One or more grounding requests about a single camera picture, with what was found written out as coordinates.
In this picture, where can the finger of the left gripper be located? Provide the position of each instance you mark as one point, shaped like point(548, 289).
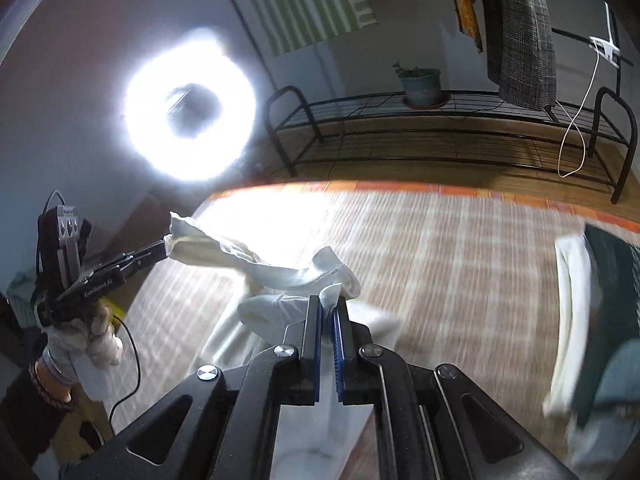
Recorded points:
point(137, 257)

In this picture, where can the beige plaid bed blanket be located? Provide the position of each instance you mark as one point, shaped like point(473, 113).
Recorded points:
point(473, 282)

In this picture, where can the green plant pot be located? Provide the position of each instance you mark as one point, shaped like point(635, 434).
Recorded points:
point(422, 86)

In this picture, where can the left gloved hand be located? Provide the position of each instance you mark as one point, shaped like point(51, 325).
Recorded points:
point(94, 339)

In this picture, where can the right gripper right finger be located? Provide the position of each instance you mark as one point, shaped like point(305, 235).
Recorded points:
point(353, 385)

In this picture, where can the white t-shirt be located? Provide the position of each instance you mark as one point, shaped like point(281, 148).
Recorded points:
point(227, 420)

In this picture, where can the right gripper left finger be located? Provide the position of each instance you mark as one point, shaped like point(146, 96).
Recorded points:
point(302, 374)

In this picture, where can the left forearm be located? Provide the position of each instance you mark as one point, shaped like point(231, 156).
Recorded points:
point(30, 417)

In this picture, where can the light blue folded garment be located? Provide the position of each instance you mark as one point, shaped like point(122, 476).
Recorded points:
point(596, 448)

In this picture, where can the dark green folded garment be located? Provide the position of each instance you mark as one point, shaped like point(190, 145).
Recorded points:
point(617, 266)

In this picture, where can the yellow hanging garment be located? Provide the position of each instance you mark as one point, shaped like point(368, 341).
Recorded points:
point(467, 21)

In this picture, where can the white folded garment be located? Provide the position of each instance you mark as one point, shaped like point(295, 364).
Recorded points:
point(580, 297)

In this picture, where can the ring light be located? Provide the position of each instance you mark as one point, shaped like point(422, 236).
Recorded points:
point(190, 110)

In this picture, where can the black clothes rack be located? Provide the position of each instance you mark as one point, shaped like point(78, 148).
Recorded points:
point(339, 102)

